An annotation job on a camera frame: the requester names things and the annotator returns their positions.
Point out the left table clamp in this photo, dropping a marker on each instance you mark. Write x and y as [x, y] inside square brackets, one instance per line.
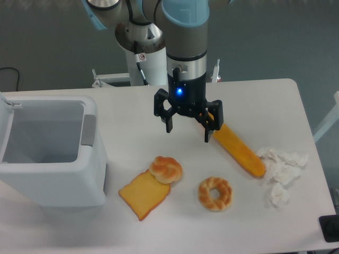
[97, 81]

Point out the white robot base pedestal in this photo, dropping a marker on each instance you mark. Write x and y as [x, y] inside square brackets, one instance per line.
[153, 66]

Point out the white frame on right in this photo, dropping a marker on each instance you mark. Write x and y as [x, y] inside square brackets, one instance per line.
[327, 122]

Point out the crumpled white tissue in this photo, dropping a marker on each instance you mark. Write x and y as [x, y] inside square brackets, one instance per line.
[282, 169]

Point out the table clamp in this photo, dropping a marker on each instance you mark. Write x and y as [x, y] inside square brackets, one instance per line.
[215, 75]
[97, 81]

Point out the long orange baguette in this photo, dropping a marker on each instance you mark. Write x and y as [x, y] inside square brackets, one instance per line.
[234, 145]

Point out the black device at table edge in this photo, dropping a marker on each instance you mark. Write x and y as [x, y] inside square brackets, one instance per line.
[329, 227]

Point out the toast bread slice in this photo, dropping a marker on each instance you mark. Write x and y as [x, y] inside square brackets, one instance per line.
[144, 194]

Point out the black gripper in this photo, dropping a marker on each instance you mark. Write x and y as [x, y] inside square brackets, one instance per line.
[187, 97]

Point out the round knotted bread roll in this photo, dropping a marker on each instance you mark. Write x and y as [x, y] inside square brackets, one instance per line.
[166, 169]

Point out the right table clamp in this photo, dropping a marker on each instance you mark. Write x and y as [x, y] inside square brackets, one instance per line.
[215, 75]

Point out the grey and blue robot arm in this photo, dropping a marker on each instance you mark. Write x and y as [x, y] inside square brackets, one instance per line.
[180, 30]

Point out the ring-shaped braided bread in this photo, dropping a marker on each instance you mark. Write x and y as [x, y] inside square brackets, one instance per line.
[215, 194]

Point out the white open trash bin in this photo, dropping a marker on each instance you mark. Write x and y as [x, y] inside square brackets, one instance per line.
[52, 151]

